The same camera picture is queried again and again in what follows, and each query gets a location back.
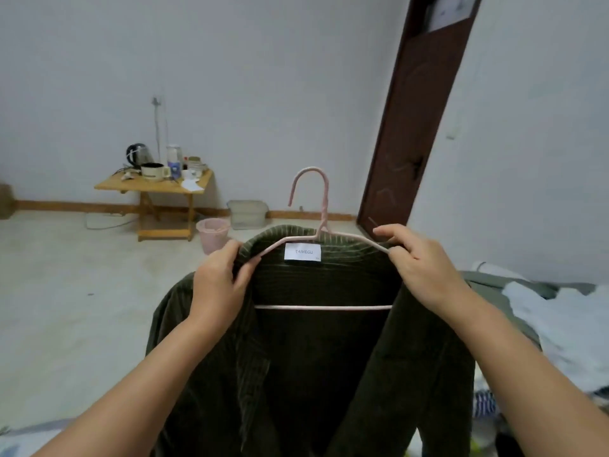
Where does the person's left hand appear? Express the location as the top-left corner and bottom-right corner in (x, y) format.
(187, 240), (262, 333)

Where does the small wooden folding table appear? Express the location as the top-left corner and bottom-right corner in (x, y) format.
(94, 169), (214, 242)

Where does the person's right hand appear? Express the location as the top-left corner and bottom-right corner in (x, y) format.
(372, 224), (469, 320)

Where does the cream electric cooking pot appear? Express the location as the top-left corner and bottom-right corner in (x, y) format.
(141, 162), (171, 182)

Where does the dark brown wooden door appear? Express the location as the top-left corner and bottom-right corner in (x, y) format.
(357, 0), (485, 242)

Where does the grey power cable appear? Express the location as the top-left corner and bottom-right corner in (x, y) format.
(151, 96), (170, 162)

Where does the dark green corduroy jacket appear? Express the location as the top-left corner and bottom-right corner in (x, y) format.
(145, 225), (476, 457)

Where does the black electric kettle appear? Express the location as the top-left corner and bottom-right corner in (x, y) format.
(126, 143), (154, 169)

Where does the pink clothes hanger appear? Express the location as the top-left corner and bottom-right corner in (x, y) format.
(253, 167), (394, 311)

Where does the person's left forearm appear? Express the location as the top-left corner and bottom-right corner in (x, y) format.
(29, 311), (239, 457)

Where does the blue striped cloth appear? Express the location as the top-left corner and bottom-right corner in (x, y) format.
(473, 390), (499, 419)

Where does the pink plastic waste bin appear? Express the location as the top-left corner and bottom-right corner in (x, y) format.
(196, 218), (231, 255)

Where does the clear plastic storage box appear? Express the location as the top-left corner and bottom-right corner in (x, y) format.
(227, 200), (270, 230)

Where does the person's right forearm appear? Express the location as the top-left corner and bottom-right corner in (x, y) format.
(440, 288), (609, 457)

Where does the grey green bed sheet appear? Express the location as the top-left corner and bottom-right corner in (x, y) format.
(459, 270), (598, 350)

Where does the light blue garment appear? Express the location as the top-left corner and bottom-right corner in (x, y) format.
(502, 281), (609, 393)

